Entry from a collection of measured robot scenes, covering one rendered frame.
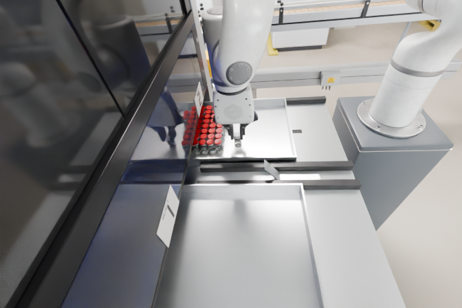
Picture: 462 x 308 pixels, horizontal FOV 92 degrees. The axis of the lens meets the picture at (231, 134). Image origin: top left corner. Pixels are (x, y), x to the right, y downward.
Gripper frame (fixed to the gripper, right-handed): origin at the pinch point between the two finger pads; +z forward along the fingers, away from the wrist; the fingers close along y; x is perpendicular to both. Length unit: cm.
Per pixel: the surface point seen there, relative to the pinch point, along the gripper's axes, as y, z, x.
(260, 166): 6.3, 4.1, -9.2
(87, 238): -10.2, -24.6, -38.5
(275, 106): 12.6, 5.8, 18.0
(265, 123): 8.6, 5.9, 9.3
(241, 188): 1.5, 3.8, -16.0
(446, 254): 104, 94, -2
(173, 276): -11.9, 5.9, -34.7
